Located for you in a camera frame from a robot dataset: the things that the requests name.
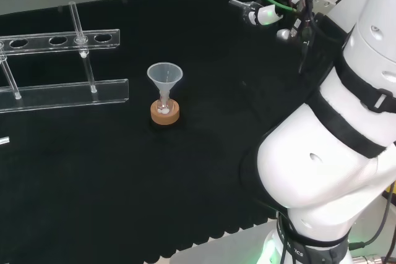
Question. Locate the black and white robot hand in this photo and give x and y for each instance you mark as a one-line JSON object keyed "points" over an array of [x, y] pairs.
{"points": [[266, 15]]}

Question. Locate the translucent plastic funnel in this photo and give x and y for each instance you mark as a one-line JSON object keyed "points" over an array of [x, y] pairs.
{"points": [[165, 74]]}

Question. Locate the clear acrylic funnel stand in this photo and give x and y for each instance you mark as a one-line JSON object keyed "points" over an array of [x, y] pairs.
{"points": [[62, 92]]}

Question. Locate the small round-bottom glass flask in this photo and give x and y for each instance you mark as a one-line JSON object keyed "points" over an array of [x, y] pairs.
{"points": [[163, 108]]}

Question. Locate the yellow stop button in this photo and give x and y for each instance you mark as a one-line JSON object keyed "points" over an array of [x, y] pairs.
{"points": [[390, 194]]}

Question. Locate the black table cloth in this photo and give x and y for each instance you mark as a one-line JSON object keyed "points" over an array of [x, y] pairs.
{"points": [[108, 168]]}

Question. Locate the pale base board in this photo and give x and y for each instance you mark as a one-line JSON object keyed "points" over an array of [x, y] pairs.
{"points": [[235, 245]]}

